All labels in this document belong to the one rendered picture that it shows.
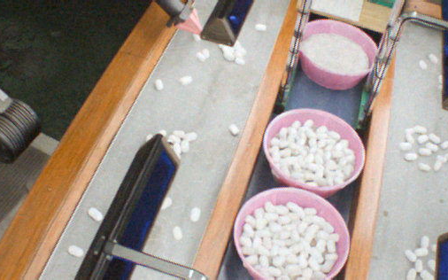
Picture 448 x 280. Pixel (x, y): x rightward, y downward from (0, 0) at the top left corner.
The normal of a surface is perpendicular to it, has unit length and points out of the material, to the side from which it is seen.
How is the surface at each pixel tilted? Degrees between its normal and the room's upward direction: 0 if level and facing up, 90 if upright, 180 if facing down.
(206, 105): 0
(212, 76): 0
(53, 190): 0
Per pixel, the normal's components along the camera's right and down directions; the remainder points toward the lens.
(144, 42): 0.11, -0.65
